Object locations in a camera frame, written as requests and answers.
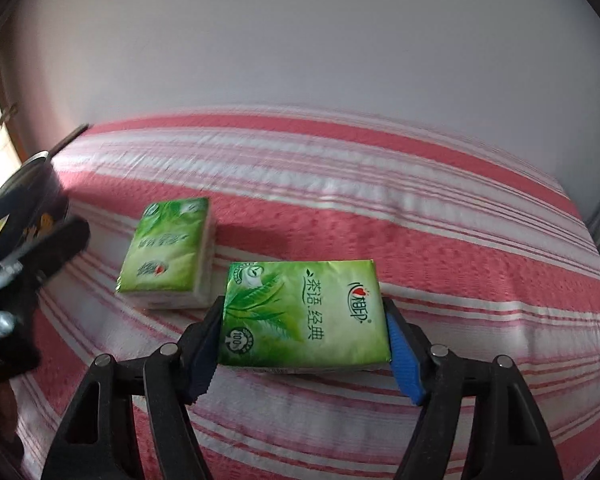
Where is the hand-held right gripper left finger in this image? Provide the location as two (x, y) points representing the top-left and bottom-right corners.
(40, 296), (225, 480)

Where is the green tissue pack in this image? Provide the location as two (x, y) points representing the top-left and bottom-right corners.
(216, 259), (393, 373)
(116, 196), (218, 309)

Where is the black smartphone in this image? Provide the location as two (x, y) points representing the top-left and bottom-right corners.
(50, 124), (93, 157)

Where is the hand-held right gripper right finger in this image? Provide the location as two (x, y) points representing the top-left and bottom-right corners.
(384, 299), (565, 480)

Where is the brass door hinge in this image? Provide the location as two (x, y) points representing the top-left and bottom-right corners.
(0, 102), (19, 133)

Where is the red striped tablecloth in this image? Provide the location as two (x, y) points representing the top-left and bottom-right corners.
(10, 107), (600, 480)

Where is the round metal tin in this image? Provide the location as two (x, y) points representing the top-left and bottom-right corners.
(0, 152), (70, 281)

